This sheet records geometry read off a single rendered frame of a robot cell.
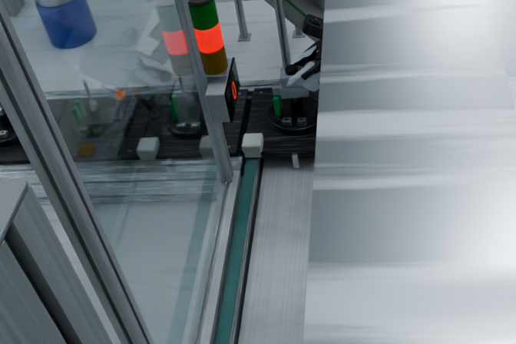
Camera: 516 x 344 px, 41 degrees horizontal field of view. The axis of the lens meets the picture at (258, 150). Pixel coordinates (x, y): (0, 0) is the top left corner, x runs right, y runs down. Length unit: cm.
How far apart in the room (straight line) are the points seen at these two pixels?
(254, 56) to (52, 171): 139
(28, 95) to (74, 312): 34
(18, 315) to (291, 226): 118
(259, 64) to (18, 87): 141
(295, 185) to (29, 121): 94
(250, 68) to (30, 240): 172
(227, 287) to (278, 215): 23
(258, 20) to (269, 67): 27
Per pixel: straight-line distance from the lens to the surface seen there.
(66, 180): 75
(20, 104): 69
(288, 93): 158
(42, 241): 35
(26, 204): 33
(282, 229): 147
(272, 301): 136
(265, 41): 213
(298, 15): 174
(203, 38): 128
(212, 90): 133
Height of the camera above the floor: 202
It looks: 42 degrees down
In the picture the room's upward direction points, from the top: 11 degrees counter-clockwise
